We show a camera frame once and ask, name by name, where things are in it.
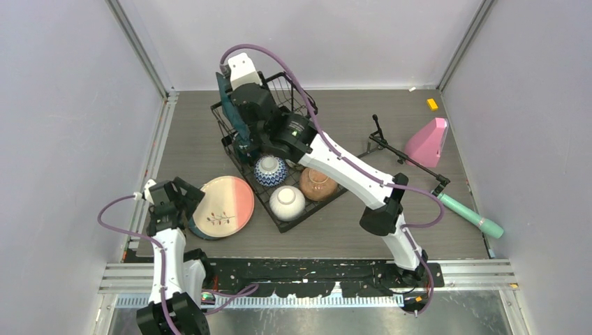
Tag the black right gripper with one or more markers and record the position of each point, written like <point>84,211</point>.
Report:
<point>264,88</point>

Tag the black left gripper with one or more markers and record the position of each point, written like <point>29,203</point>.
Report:
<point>191,198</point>

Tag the dark blue-green round plate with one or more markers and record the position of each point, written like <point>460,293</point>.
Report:
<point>199,233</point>

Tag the teal square plate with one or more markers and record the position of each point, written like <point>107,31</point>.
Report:
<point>231,113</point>

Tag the pink round plate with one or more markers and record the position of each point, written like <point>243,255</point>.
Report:
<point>227,207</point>

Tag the red patterned bowl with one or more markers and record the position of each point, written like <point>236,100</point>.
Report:
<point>270,171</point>

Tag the brown striped bowl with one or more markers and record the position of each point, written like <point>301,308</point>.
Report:
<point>316,186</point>

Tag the white blue-rimmed bowl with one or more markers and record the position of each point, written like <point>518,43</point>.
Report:
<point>287,203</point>

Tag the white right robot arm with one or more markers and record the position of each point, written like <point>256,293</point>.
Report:
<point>298,137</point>

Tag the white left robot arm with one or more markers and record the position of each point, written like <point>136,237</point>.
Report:
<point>174,301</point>

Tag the black mini tripod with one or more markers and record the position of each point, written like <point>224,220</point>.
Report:
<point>377,141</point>

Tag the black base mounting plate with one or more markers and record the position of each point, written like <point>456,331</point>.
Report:
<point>312,277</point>

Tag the pink wedge object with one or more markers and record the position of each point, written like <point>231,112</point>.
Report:
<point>426,146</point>

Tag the yellow small block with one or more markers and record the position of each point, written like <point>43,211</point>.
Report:
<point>432,104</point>

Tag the mint green microphone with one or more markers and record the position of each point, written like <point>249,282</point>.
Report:
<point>486,226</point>

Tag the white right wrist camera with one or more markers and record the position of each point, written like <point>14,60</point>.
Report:
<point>242,71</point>

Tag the black wire dish rack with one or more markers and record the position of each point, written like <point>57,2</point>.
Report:
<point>245,161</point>

